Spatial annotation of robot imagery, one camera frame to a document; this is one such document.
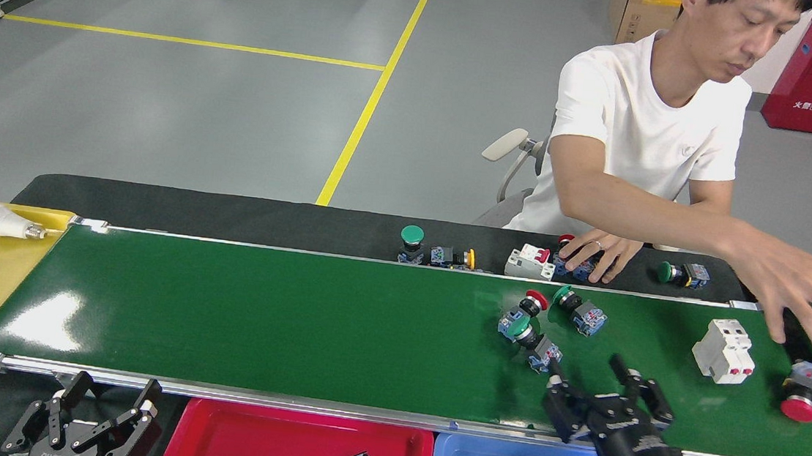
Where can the green push button switch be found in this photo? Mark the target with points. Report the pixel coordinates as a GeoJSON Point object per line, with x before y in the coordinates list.
{"type": "Point", "coordinates": [412, 234]}
{"type": "Point", "coordinates": [589, 319]}
{"type": "Point", "coordinates": [665, 272]}
{"type": "Point", "coordinates": [545, 354]}

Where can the white circuit breaker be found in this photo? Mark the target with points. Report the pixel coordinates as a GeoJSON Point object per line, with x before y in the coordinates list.
{"type": "Point", "coordinates": [722, 351]}
{"type": "Point", "coordinates": [526, 264]}

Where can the person's right forearm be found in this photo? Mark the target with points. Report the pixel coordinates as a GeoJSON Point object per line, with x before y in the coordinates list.
{"type": "Point", "coordinates": [650, 212]}

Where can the long green conveyor belt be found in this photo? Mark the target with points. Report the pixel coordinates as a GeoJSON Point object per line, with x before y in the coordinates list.
{"type": "Point", "coordinates": [295, 321]}

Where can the person's left hand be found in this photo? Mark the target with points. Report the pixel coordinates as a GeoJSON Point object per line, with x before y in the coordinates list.
{"type": "Point", "coordinates": [602, 249]}

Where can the person's right hand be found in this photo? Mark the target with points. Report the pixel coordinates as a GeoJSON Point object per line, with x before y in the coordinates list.
{"type": "Point", "coordinates": [790, 291]}

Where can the red plastic bin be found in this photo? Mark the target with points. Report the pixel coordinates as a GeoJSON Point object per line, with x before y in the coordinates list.
{"type": "Point", "coordinates": [247, 442]}

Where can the person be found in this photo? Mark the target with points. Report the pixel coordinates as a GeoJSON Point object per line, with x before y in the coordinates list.
{"type": "Point", "coordinates": [642, 131]}

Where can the grey office chair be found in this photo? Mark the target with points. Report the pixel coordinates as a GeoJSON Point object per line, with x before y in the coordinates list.
{"type": "Point", "coordinates": [505, 143]}

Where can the brown cardboard box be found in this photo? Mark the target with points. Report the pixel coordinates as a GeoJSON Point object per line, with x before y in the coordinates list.
{"type": "Point", "coordinates": [637, 17]}

